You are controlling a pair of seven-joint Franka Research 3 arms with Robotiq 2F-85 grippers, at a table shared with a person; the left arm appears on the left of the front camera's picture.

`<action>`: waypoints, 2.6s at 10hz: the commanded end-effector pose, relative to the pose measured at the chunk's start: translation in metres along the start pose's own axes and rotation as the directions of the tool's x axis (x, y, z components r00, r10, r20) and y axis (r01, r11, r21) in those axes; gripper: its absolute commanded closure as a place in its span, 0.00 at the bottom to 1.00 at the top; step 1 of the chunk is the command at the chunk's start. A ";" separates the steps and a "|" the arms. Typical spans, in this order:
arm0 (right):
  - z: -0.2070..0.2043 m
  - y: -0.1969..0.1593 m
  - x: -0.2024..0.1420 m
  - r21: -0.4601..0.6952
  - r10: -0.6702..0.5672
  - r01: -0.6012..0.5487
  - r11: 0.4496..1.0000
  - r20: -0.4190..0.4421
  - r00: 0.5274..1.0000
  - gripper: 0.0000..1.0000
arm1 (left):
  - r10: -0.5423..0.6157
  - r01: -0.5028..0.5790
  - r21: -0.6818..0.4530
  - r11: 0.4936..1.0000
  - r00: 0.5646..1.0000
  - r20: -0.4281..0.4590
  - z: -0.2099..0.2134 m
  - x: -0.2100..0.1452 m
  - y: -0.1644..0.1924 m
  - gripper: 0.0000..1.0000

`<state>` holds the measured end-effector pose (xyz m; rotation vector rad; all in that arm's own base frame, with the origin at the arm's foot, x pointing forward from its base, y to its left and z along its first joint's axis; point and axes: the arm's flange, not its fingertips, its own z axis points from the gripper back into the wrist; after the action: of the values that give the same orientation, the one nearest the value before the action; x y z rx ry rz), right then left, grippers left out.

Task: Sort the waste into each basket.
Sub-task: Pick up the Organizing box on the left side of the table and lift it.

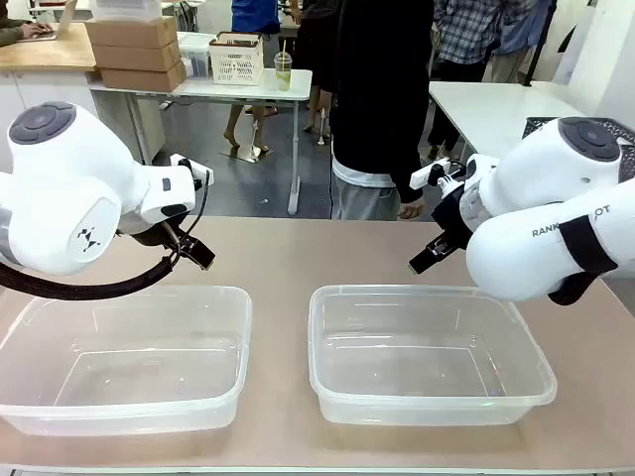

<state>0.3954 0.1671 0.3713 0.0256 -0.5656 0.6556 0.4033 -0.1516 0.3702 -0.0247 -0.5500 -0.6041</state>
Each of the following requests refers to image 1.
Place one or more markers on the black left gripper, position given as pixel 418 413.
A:
pixel 159 234

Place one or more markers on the person in black sweater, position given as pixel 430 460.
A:
pixel 377 99

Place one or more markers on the person in plaid shirt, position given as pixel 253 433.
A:
pixel 466 35

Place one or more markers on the white laptop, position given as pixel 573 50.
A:
pixel 62 22

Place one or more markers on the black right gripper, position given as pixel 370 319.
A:
pixel 454 213

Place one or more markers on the plastic cup with straw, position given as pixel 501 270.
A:
pixel 283 72

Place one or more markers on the brown cardboard box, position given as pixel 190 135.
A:
pixel 131 34
pixel 136 55
pixel 141 78

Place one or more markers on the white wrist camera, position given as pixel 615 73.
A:
pixel 421 177
pixel 196 171

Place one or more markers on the person's left hand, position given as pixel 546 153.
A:
pixel 411 210

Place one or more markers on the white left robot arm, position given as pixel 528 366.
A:
pixel 64 198

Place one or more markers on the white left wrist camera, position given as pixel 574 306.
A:
pixel 196 171

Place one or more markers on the white table with grey legs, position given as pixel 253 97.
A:
pixel 238 91

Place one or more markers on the white plastic basket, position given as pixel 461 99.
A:
pixel 237 62

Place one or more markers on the person in blue shirt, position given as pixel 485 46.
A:
pixel 253 17

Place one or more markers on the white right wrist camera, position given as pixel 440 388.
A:
pixel 421 177

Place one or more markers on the wooden desk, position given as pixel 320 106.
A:
pixel 44 57

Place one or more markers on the clear plastic bin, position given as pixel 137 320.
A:
pixel 124 362
pixel 426 357

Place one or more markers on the clear storage box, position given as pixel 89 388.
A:
pixel 196 57

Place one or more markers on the hand of seated person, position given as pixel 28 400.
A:
pixel 37 31

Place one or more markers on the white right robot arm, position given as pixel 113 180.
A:
pixel 536 198

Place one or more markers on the person in light blue top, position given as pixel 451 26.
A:
pixel 521 30

